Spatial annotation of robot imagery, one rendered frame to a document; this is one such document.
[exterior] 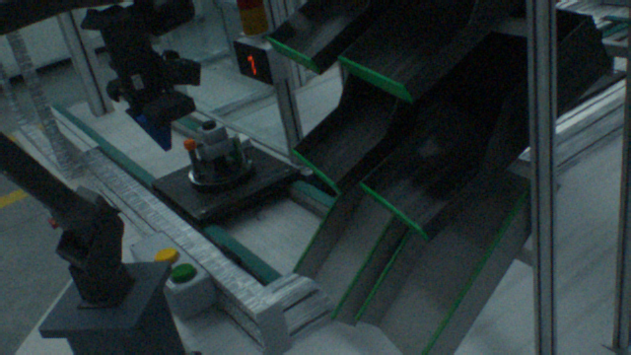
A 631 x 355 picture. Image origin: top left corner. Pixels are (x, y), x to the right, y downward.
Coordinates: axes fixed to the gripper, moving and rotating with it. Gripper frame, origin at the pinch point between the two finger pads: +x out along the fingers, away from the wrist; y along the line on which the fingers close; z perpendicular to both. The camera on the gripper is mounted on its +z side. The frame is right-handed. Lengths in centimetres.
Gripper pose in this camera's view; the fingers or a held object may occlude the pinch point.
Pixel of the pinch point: (160, 129)
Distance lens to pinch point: 98.0
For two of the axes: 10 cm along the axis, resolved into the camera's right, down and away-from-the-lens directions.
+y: -5.7, -3.0, 7.6
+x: 2.1, 8.4, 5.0
